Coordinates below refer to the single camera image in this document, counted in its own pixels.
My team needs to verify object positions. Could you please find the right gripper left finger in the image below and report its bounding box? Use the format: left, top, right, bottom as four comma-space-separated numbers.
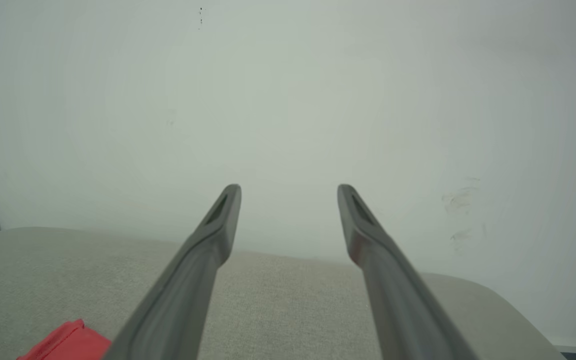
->
100, 183, 243, 360

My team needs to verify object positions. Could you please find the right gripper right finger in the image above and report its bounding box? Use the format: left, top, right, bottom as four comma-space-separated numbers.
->
337, 183, 480, 360

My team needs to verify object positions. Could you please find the red and white jersey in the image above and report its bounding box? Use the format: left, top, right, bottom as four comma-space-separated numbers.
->
16, 319, 113, 360

